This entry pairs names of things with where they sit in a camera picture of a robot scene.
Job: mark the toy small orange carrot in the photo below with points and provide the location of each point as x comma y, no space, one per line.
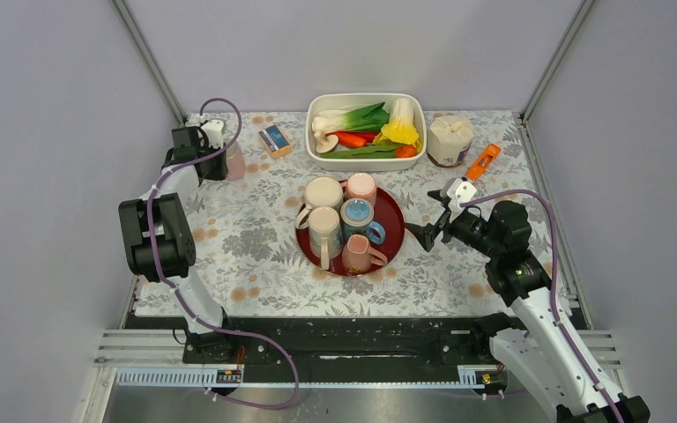
405,151

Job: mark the toy mushroom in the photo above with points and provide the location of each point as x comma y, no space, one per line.
325,142

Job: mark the yellow sponge blue label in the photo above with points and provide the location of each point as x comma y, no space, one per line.
275,141

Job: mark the pink mug at back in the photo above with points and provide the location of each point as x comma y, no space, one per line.
360,185

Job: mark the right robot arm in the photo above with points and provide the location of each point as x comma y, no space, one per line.
548,357

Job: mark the pink square mug front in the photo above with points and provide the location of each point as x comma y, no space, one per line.
359,257

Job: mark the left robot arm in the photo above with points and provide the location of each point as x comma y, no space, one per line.
159,244

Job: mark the right aluminium frame post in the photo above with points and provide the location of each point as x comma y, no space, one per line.
555,62

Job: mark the pink faceted mug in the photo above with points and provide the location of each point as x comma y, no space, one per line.
236,166

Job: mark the aluminium frame post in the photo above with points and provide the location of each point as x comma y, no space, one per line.
555,62
143,48

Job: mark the wrapped toilet paper roll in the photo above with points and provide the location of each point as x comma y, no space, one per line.
449,140

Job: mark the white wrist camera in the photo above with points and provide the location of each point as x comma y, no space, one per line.
455,194
212,127

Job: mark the white slotted cable duct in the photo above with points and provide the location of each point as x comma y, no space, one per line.
331,376

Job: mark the toy bok choy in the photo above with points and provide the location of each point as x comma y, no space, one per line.
370,118

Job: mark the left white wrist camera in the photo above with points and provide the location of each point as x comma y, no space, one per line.
212,127

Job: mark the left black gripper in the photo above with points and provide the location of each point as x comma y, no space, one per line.
219,174

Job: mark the red round tray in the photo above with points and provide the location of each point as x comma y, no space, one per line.
388,214

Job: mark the white rectangular dish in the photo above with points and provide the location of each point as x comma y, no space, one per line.
355,100

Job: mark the toy red chili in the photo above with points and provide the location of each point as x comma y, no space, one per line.
369,137

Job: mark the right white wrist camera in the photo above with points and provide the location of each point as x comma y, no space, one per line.
455,194

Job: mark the toy napa cabbage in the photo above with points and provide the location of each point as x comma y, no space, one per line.
400,128

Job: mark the left aluminium frame post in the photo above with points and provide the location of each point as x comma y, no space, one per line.
143,48

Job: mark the white mug with rose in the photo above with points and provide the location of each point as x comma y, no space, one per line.
320,192

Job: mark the blue glazed mug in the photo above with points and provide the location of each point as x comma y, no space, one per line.
358,217

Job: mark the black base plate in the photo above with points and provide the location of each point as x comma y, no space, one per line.
291,343

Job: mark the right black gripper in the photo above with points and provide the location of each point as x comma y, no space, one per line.
427,234

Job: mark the floral tablecloth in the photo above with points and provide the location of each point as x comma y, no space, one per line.
248,256

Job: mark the cream mug blue dragon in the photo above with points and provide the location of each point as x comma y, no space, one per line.
325,235

